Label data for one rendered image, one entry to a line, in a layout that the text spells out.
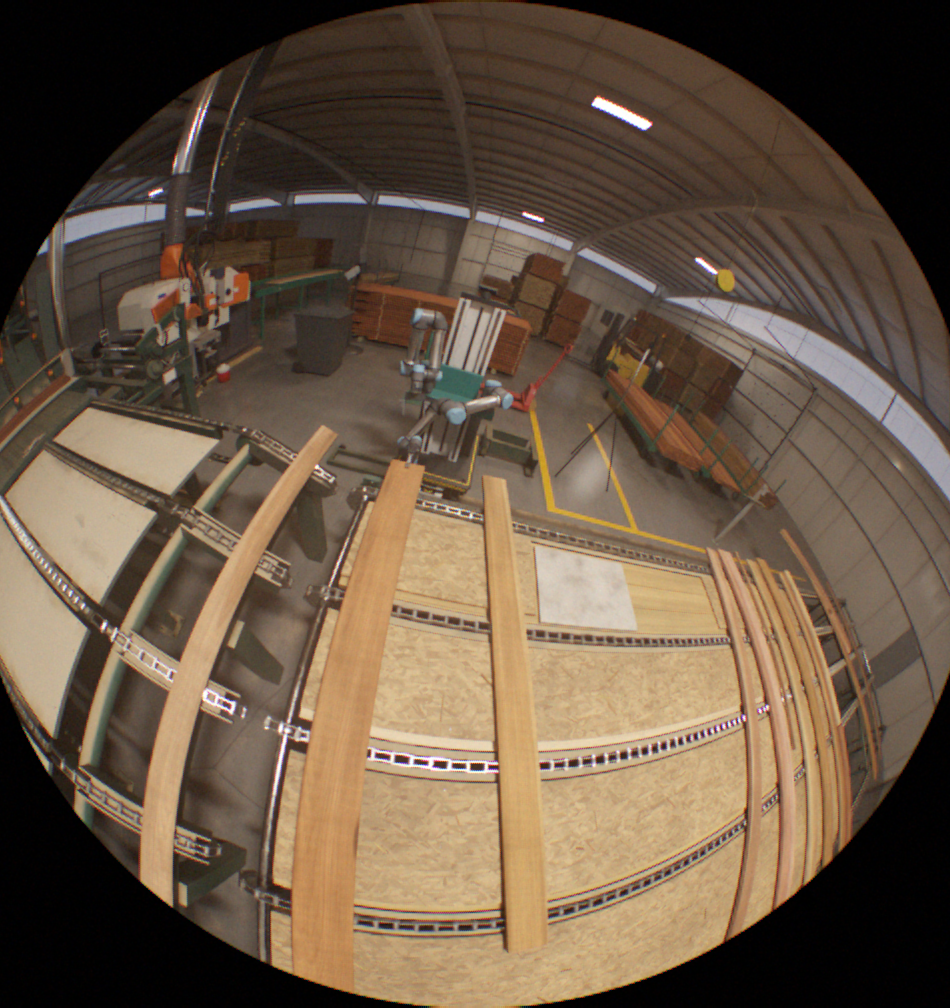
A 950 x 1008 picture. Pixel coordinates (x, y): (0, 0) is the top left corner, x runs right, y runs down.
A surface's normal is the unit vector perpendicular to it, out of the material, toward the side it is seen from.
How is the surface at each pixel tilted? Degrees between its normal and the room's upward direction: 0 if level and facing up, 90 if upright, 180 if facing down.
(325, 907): 0
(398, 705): 0
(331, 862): 0
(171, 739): 22
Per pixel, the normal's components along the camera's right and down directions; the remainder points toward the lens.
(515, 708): 0.28, -0.69
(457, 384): -0.11, 0.67
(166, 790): 0.62, -0.55
